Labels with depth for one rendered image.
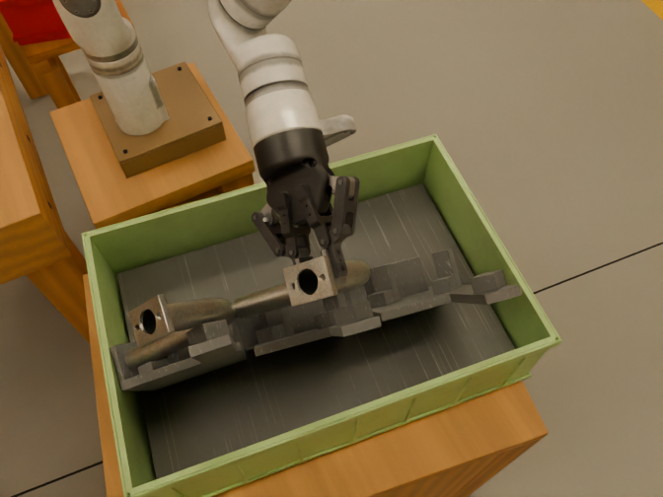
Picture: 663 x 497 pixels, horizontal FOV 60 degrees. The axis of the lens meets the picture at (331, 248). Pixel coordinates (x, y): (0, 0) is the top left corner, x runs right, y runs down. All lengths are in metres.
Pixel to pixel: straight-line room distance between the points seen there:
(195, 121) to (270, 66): 0.57
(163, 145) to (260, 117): 0.57
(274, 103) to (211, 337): 0.26
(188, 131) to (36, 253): 0.36
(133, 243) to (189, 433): 0.32
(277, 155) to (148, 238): 0.47
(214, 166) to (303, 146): 0.59
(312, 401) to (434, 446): 0.21
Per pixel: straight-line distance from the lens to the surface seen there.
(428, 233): 1.06
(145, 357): 0.84
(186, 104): 1.21
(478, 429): 0.99
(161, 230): 1.00
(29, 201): 1.15
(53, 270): 1.27
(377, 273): 0.88
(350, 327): 0.64
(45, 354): 2.05
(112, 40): 1.05
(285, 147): 0.58
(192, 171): 1.16
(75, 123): 1.32
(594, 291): 2.13
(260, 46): 0.62
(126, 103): 1.13
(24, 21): 1.59
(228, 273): 1.02
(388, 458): 0.96
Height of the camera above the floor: 1.72
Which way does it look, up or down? 59 degrees down
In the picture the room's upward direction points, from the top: straight up
